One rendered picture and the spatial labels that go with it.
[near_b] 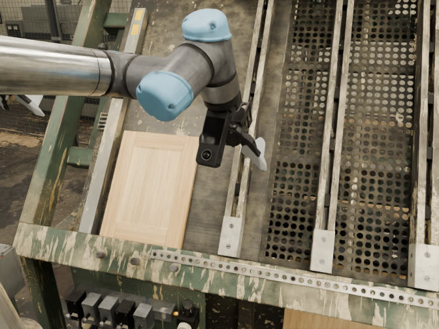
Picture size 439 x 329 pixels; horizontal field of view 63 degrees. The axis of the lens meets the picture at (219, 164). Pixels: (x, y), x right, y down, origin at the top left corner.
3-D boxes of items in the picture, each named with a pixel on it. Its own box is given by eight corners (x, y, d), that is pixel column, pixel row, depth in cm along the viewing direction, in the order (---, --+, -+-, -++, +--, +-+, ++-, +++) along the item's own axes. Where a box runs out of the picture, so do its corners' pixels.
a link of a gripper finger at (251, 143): (266, 150, 74) (238, 122, 71) (264, 155, 74) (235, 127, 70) (250, 156, 78) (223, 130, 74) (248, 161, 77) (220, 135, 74)
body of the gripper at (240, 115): (254, 123, 79) (247, 78, 69) (242, 151, 74) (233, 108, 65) (222, 119, 81) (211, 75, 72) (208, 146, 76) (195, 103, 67)
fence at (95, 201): (83, 232, 133) (78, 232, 130) (138, 14, 156) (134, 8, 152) (96, 234, 132) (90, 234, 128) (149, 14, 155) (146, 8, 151)
